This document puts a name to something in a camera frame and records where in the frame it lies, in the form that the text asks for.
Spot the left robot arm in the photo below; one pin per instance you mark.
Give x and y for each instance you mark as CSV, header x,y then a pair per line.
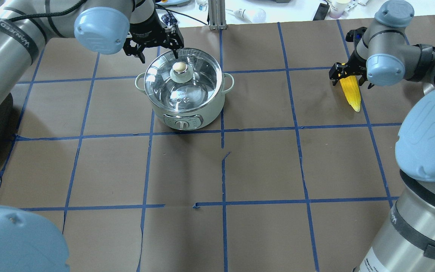
x,y
30,242

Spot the glass pot lid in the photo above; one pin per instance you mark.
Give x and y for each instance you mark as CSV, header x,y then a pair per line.
x,y
180,70

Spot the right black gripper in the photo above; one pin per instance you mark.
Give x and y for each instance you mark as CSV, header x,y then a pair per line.
x,y
350,68

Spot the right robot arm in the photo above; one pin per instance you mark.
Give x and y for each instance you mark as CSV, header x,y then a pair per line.
x,y
406,240

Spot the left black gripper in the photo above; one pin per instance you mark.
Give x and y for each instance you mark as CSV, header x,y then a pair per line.
x,y
144,26

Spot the paper cup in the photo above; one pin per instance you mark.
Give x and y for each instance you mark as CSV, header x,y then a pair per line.
x,y
337,8

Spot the aluminium frame post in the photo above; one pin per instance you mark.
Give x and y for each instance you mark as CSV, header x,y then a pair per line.
x,y
217,15

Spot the white light bulb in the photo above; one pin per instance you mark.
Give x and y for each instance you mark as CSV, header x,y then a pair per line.
x,y
253,15

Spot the yellow corn cob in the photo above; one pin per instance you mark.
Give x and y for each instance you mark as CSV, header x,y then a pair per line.
x,y
351,91

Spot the pale green electric pot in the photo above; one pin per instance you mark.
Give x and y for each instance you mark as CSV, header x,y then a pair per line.
x,y
186,106

